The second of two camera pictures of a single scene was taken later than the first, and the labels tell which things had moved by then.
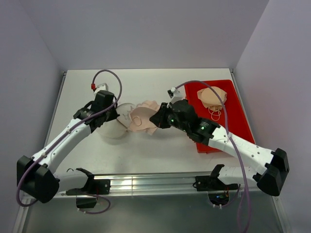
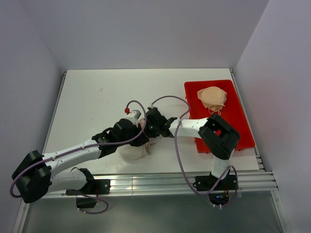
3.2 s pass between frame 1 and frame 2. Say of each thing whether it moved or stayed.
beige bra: stayed
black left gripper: moved
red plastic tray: stayed
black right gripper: moved
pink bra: moved
